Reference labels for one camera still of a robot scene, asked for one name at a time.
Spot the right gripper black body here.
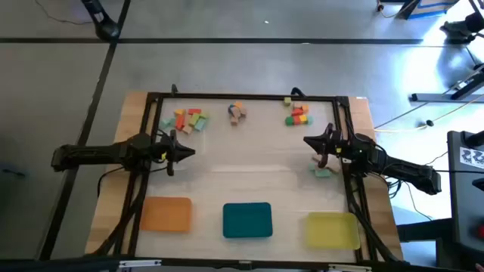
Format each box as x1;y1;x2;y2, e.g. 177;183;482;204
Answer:
317;122;351;170

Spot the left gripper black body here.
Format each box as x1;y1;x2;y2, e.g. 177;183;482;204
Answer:
150;129;178;178

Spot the orange plastic tray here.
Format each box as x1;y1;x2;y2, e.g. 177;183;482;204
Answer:
140;196;193;233

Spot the white work surface sheet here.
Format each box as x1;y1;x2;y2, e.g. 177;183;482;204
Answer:
135;97;359;264

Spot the yellow plastic tray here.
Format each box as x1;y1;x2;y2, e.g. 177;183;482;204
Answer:
305;211;361;251

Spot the teal plastic tray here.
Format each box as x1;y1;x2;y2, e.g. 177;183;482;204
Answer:
222;202;274;240

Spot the black desk base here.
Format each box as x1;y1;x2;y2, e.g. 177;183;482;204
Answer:
411;62;484;103

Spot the white printed sticker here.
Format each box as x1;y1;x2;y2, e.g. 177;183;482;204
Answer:
458;146;484;170

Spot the black equipment cabinet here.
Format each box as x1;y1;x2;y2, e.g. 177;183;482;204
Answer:
396;129;484;272

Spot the blue and white box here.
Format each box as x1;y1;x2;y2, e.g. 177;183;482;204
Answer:
396;0;461;20

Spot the person's shoe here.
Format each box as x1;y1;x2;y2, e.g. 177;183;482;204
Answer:
439;20;473;43

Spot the person's leg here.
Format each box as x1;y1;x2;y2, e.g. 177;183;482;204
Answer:
464;11;484;37

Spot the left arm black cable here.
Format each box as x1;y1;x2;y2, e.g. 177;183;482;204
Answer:
96;165;128;198

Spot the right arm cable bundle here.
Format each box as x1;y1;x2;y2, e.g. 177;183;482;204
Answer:
377;175;434;222

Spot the long yellow floor cable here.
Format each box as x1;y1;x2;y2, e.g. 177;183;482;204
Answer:
373;94;484;134

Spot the black metal table frame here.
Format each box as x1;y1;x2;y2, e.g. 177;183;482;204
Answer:
88;91;411;265

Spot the thin black floor cable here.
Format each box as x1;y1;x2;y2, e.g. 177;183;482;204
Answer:
423;150;449;167

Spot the silver metal bracket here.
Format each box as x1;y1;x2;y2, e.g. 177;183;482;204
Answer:
118;259;163;270
327;264;372;272

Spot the straight black cable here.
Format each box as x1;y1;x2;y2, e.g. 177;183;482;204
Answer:
434;168;484;175

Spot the short yellow cable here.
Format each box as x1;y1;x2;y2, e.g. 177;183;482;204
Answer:
376;2;408;19

